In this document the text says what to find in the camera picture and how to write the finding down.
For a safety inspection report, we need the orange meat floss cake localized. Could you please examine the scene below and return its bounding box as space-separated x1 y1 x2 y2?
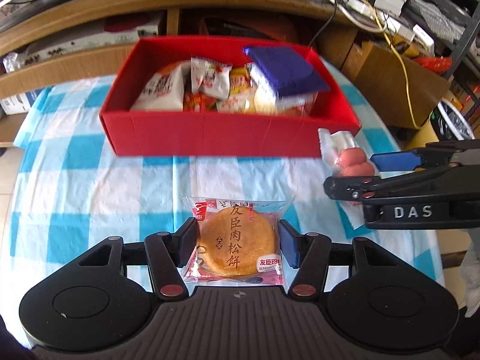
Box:
183 197 292 285

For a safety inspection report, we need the pink sausage pack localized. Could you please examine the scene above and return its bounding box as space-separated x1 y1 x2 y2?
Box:
317 127 376 205

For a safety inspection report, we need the white Kaprons wafer pack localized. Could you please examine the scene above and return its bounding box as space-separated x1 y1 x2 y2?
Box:
249 63 318 115

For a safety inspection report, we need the white noodle snack bag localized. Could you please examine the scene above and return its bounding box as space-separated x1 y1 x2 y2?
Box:
131 60 191 111

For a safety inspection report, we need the purple foil snack pack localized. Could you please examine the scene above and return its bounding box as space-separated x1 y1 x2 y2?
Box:
243 46 329 98

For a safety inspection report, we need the yellow dried mango bag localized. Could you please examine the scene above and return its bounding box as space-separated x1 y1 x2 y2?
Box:
216 67 256 113

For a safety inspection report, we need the white chicken snack pouch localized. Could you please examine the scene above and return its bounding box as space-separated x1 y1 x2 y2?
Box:
190 57 232 100

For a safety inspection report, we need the red Trolli gummy bag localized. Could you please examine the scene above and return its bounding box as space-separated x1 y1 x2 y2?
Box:
183 93 217 112

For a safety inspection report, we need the brown cardboard box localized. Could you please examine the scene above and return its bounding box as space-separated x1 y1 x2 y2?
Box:
341 41 450 129

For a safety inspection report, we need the red cardboard box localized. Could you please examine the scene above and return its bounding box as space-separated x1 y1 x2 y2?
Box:
99 36 361 158

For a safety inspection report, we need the white box under shelf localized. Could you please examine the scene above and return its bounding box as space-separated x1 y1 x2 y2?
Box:
0 89 41 116

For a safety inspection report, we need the wooden TV stand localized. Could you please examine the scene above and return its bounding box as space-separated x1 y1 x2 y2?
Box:
0 0 357 147

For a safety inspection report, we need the yellow cable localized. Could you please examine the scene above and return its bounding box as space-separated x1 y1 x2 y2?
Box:
277 0 423 130

